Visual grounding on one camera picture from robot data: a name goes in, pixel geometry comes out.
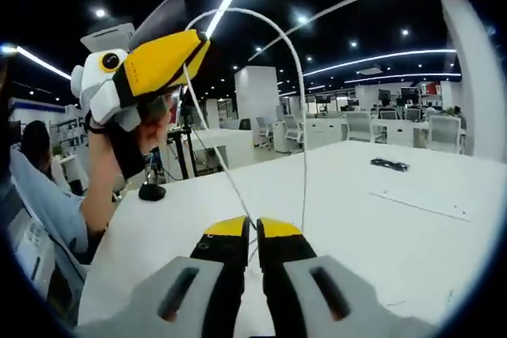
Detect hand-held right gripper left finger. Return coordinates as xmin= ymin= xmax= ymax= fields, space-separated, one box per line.
xmin=74 ymin=215 xmax=252 ymax=338

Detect person's light blue shirt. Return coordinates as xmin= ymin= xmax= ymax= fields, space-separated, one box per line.
xmin=8 ymin=147 xmax=89 ymax=255

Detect person's left hand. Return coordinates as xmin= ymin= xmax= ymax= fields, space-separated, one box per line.
xmin=136 ymin=90 xmax=180 ymax=156

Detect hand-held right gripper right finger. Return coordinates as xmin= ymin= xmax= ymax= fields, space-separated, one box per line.
xmin=256 ymin=217 xmax=437 ymax=338

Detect row of white office desks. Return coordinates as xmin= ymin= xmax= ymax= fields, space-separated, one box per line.
xmin=304 ymin=116 xmax=467 ymax=153

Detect black computer mouse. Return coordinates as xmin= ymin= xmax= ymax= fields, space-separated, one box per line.
xmin=138 ymin=184 xmax=166 ymax=201

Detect person's head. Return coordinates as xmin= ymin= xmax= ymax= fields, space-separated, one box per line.
xmin=20 ymin=120 xmax=55 ymax=180

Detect black Velcro strap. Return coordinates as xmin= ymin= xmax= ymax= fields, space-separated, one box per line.
xmin=370 ymin=158 xmax=410 ymax=173

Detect white ceiling-mounted box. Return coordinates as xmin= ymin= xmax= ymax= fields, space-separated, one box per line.
xmin=80 ymin=21 xmax=136 ymax=54

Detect small white desk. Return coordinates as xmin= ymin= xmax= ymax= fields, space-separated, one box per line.
xmin=166 ymin=127 xmax=255 ymax=180

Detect white drawer unit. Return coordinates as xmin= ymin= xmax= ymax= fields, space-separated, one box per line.
xmin=7 ymin=179 xmax=88 ymax=315

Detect white wired earphones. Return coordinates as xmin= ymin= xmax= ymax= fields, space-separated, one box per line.
xmin=182 ymin=7 xmax=309 ymax=272

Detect large dark screen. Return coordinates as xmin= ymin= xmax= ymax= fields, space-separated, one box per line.
xmin=132 ymin=0 xmax=188 ymax=49

